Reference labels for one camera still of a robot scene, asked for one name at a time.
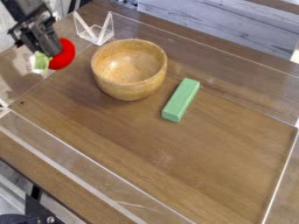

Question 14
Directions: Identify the clear acrylic front barrier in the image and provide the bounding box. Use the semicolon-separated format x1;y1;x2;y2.
0;108;195;224

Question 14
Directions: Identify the wooden bowl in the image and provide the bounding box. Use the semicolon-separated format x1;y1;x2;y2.
91;38;168;101

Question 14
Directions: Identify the green rectangular block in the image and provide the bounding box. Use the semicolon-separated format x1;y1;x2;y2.
161;78;201;123

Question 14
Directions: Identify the red plush strawberry toy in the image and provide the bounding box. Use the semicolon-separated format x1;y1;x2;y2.
32;38;76;72

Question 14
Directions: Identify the clear acrylic corner bracket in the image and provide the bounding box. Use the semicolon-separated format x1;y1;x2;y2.
72;12;115;46

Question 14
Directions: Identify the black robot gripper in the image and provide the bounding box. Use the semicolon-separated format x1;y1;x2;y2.
1;0;61;57

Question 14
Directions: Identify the black table clamp mount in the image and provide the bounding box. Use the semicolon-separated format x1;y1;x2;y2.
24;185;65;224

